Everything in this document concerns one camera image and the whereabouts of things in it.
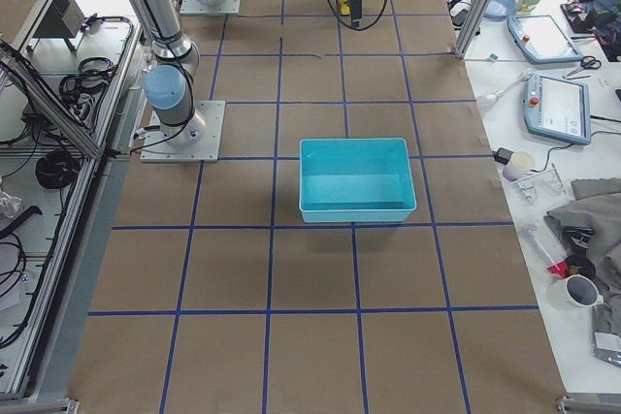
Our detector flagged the teach pendant tablet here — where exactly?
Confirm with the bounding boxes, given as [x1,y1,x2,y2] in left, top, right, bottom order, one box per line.
[507,15,583,64]
[523,74,592,145]

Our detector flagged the white mug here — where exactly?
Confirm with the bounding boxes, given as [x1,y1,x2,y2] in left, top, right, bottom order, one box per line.
[546,275,604,310]

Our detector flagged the light blue plate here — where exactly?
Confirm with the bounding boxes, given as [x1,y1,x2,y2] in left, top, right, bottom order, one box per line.
[484,0,516,21]

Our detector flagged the lower teach pendant tablet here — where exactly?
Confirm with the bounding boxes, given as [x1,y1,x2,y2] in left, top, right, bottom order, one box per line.
[523,74,592,145]

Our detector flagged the scissors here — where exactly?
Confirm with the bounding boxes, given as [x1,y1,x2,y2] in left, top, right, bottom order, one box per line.
[563,55,602,80]

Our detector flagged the brown paper table cover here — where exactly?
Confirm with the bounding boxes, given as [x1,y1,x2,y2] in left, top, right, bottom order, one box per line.
[69,0,563,413]

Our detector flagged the grey cloth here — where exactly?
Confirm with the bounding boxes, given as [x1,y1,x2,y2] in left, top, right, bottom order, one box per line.
[544,177,620,292]

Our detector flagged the upper teach pendant tablet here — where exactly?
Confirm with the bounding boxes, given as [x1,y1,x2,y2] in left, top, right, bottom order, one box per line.
[507,15,583,64]

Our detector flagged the yellow toy beetle car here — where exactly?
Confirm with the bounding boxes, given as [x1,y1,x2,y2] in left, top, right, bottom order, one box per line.
[339,0,350,16]

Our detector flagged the paper cup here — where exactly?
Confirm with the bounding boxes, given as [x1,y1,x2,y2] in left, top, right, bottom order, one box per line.
[502,151,535,181]

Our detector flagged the teal plastic storage bin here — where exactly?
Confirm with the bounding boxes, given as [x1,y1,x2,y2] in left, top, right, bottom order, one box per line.
[299,138,417,223]

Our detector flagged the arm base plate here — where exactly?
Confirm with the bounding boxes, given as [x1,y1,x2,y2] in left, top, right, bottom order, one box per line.
[140,100,225,163]
[180,0,242,16]

